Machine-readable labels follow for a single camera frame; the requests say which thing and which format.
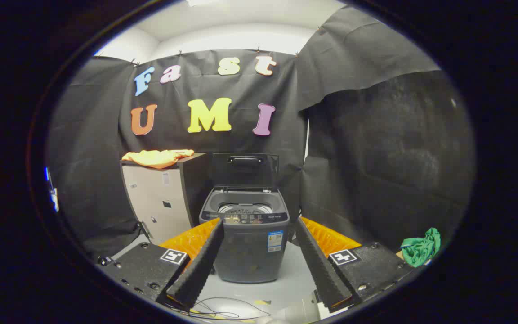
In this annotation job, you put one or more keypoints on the blue and white object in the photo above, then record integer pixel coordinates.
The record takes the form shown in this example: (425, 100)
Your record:
(53, 193)

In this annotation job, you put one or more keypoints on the dark washing machine lid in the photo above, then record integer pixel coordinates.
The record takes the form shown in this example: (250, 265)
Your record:
(245, 173)

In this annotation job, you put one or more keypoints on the orange polo shirt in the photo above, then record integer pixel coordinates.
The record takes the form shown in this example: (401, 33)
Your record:
(158, 158)

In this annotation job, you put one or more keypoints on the grey cabinet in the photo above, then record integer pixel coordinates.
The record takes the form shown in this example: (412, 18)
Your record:
(160, 202)

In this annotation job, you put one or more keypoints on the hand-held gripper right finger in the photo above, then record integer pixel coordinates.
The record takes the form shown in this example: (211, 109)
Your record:
(317, 265)

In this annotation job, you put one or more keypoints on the green cloth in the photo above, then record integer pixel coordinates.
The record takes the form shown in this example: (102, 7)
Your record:
(421, 249)

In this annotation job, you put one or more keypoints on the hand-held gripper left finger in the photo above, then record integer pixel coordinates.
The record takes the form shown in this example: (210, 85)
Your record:
(200, 265)

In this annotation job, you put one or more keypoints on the black backdrop cloth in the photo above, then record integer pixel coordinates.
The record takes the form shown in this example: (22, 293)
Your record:
(376, 157)

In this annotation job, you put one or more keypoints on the grey washing machine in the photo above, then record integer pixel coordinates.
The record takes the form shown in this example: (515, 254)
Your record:
(250, 256)

